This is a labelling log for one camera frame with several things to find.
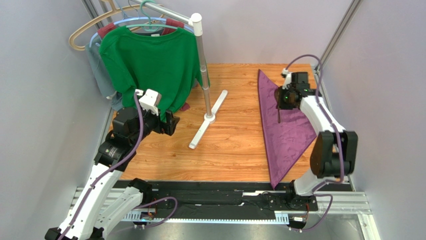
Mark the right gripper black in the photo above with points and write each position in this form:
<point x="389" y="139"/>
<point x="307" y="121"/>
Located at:
<point x="279" y="99"/>

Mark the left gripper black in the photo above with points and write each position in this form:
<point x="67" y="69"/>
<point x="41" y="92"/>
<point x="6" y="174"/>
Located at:
<point x="168" y="127"/>

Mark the purple cloth napkin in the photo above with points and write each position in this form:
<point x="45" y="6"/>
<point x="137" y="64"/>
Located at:
<point x="284" y="142"/>

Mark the brown wooden spoon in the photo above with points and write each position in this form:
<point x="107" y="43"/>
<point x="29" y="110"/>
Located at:
<point x="278" y="112"/>

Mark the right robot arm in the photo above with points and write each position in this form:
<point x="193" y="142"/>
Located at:
<point x="334" y="153"/>

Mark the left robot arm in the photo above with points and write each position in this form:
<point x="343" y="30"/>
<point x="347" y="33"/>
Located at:
<point x="88" y="220"/>

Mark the grey garment on rack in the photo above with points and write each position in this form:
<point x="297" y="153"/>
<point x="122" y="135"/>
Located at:
<point x="102" y="76"/>

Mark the green t-shirt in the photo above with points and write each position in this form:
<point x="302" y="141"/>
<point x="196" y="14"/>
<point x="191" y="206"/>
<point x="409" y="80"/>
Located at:
<point x="168" y="64"/>

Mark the teal clothes hanger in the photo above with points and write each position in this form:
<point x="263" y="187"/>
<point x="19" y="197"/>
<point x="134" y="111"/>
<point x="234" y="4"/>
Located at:
<point x="150" y="26"/>

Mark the wooden clothes hanger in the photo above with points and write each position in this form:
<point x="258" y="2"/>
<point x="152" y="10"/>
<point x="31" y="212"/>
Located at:
<point x="110" y="8"/>

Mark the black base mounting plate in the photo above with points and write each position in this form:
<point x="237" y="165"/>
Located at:
<point x="209" y="201"/>

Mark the white clothes rack stand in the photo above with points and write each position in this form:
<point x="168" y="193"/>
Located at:
<point x="195" y="21"/>

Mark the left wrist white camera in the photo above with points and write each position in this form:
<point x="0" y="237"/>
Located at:
<point x="149" y="100"/>

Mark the aluminium frame rail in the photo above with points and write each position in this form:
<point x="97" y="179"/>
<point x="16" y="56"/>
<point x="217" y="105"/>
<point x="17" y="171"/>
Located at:
<point x="335" y="28"/>

